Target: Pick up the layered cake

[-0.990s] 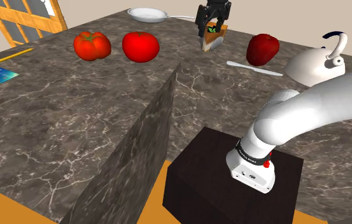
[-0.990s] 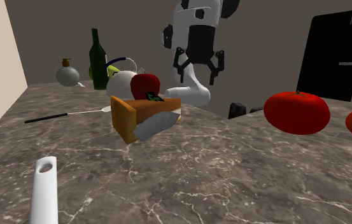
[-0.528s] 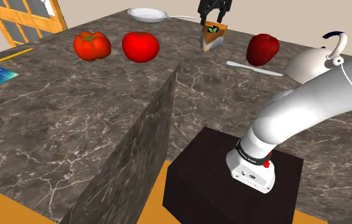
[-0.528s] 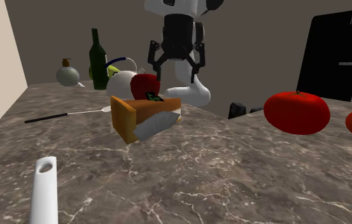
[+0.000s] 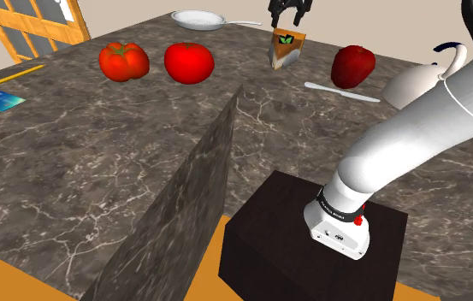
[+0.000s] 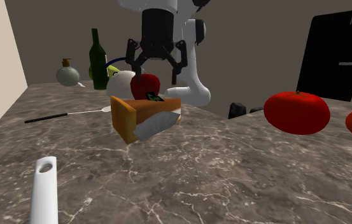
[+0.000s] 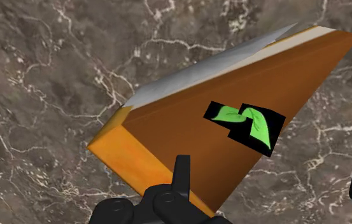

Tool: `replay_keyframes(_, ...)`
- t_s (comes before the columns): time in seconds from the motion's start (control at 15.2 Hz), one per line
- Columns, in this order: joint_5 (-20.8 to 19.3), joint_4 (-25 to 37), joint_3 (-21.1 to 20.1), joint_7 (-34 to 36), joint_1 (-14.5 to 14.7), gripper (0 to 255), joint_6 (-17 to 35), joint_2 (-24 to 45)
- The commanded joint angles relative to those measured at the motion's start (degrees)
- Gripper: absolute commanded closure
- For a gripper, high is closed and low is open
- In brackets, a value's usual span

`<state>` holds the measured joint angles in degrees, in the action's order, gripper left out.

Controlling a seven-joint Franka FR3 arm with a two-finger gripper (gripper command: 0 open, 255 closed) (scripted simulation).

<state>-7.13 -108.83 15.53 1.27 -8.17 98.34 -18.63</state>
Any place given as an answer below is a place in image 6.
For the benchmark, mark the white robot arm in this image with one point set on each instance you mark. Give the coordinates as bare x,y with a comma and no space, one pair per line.
191,77

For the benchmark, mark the orange cake slice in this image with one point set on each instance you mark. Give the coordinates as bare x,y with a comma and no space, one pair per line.
143,113

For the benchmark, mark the large red tomato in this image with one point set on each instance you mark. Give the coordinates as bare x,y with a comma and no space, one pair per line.
296,113

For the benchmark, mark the red apple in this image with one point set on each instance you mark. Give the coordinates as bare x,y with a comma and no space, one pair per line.
143,84

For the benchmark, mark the black blocky object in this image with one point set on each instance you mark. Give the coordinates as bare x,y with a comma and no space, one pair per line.
236,110
256,109

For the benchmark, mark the dark green glass bottle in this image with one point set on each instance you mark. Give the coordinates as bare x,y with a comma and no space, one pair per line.
97,65

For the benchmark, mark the round grey flask brown cap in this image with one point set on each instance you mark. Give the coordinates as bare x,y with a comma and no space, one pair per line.
67,76

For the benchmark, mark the white round bowl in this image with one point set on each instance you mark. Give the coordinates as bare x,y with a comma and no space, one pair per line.
118,85

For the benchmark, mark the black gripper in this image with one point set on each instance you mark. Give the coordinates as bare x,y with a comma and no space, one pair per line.
157,31

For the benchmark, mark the black refrigerator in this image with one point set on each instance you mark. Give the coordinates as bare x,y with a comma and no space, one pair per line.
330,56

